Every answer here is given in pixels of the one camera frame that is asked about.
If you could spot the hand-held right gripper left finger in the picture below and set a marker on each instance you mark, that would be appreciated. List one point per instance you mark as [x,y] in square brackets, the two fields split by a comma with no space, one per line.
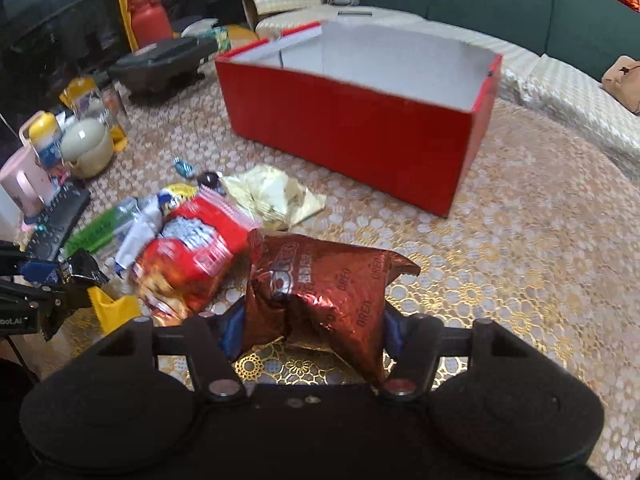
[227,332]

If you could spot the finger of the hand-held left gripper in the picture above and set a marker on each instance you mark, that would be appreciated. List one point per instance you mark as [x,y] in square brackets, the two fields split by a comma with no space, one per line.
[40,270]
[50,305]

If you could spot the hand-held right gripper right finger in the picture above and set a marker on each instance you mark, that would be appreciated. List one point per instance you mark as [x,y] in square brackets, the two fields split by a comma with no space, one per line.
[395,332]

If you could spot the yellow black snack packet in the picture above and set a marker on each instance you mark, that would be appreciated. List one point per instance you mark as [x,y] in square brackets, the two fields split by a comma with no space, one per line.
[112,310]

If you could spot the green snack packet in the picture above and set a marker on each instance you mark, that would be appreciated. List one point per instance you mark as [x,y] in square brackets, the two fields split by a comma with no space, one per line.
[95,230]

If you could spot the brown foil snack bag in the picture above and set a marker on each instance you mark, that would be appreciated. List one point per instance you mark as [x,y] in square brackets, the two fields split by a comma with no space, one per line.
[320,300]

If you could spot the red snack bag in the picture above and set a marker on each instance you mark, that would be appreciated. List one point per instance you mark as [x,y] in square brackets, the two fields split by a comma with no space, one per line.
[190,255]

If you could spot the pale yellow snack bag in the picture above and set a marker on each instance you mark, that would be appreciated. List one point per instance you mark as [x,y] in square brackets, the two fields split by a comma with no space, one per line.
[270,195]

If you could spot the yellow blue snack packet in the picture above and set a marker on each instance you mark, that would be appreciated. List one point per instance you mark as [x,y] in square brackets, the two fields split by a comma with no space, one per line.
[175,195]

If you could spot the red cardboard box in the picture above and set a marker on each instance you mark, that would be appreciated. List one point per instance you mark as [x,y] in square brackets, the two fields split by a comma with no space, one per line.
[350,125]

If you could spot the black remote control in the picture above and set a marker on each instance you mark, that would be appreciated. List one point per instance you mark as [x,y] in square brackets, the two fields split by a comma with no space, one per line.
[60,215]

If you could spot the pink cup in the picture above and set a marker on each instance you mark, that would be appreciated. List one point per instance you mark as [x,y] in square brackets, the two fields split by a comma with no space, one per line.
[22,180]

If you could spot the white blue snack packet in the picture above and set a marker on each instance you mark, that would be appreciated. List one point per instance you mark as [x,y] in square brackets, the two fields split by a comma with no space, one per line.
[140,230]

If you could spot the yellow lidded bottle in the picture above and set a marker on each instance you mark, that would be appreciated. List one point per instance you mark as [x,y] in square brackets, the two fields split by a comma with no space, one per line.
[45,140]

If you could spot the white round ball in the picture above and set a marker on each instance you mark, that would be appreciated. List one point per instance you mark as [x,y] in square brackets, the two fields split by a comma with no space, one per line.
[85,142]

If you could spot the dark round wrapped candy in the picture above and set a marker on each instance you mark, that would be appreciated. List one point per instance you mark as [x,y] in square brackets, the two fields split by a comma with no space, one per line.
[208,179]

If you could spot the blue wrapped candy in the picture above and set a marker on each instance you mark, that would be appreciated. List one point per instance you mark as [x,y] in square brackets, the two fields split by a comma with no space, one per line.
[182,167]

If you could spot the black countertop appliance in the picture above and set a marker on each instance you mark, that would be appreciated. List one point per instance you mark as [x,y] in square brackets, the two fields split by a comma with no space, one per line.
[160,62]

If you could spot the dark glass window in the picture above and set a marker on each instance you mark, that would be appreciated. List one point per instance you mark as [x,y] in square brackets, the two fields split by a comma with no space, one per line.
[50,10]

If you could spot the red water bottle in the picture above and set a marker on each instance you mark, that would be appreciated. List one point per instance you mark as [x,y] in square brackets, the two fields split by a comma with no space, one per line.
[150,25]

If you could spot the white green bag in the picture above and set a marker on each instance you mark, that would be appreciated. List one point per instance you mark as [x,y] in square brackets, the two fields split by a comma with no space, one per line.
[220,37]

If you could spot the yellow seat cushion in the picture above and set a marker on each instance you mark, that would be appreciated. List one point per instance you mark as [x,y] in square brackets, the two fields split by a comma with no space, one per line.
[245,35]

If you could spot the tan handbag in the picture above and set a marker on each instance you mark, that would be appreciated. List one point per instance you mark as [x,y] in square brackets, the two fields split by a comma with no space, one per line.
[622,80]

